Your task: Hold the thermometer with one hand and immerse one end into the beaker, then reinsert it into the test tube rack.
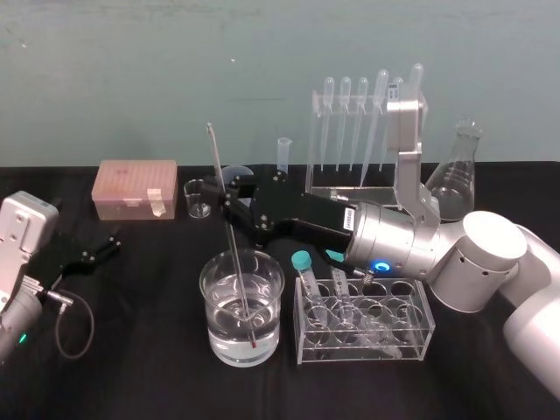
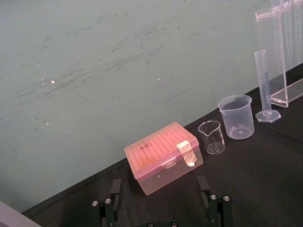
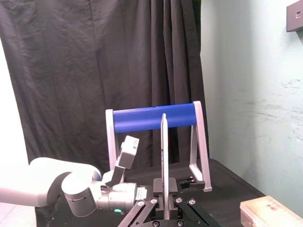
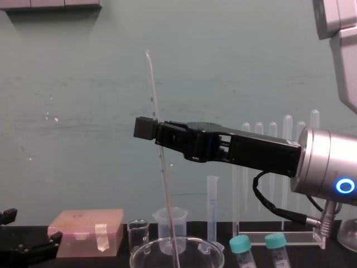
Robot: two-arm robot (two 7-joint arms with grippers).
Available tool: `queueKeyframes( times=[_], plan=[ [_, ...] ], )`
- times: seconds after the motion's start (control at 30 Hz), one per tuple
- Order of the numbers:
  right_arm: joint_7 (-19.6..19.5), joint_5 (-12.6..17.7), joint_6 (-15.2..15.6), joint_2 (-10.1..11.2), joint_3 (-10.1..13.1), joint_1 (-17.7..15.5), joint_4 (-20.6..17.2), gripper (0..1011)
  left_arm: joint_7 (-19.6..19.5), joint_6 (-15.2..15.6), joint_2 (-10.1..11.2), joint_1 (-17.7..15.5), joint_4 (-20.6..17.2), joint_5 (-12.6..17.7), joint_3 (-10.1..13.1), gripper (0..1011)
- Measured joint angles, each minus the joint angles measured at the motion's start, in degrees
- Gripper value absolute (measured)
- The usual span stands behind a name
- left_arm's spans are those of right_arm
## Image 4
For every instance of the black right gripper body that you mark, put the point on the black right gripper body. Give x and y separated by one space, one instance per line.
259 152

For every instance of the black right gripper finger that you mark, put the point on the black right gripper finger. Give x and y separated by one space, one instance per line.
178 123
143 128

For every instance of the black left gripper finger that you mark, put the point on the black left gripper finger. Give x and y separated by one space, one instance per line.
8 216
42 247

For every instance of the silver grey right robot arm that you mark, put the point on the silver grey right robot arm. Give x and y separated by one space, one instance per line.
318 164

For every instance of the clear acrylic test tube rack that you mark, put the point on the clear acrylic test tube rack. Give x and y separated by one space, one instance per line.
279 237

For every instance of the teal capped centrifuge tube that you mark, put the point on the teal capped centrifuge tube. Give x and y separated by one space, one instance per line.
240 244
275 242

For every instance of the small glass beaker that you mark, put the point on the small glass beaker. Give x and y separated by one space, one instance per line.
138 234

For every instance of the translucent plastic beaker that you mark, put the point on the translucent plastic beaker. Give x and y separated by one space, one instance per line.
178 223

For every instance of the pink taped pipette tip box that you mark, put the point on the pink taped pipette tip box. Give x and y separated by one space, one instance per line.
83 231

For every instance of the plastic graduated cylinder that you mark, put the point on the plastic graduated cylinder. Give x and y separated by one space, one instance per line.
213 212

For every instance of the wide shallow glass dish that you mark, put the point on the wide shallow glass dish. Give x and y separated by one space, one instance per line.
195 251

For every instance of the round glass flask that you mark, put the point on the round glass flask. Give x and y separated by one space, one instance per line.
348 234

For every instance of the grey wall cabinet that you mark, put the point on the grey wall cabinet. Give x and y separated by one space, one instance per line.
50 4

